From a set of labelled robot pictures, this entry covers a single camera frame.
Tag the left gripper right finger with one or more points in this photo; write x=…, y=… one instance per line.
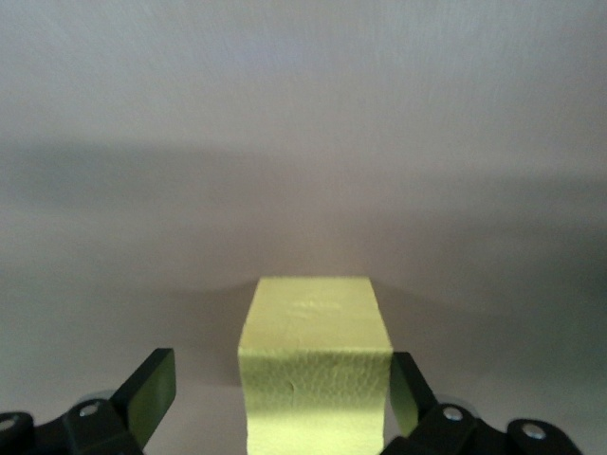
x=450, y=426

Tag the yellow foam cube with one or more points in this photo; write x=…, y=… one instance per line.
x=313, y=355

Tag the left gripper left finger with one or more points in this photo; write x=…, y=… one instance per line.
x=142, y=393

